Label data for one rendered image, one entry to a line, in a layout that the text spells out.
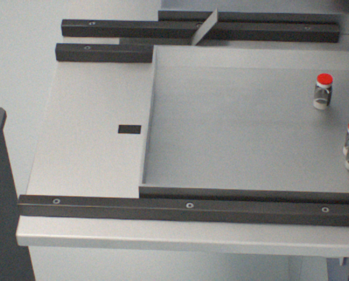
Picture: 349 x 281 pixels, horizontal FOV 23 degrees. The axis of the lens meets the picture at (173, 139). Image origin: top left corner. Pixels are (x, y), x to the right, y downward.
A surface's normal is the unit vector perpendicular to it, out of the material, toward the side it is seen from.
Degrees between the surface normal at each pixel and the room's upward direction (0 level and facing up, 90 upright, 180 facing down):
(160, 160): 0
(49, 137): 0
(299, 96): 0
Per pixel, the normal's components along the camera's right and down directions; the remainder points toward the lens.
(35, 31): -0.01, -0.71
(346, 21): -0.05, 0.70
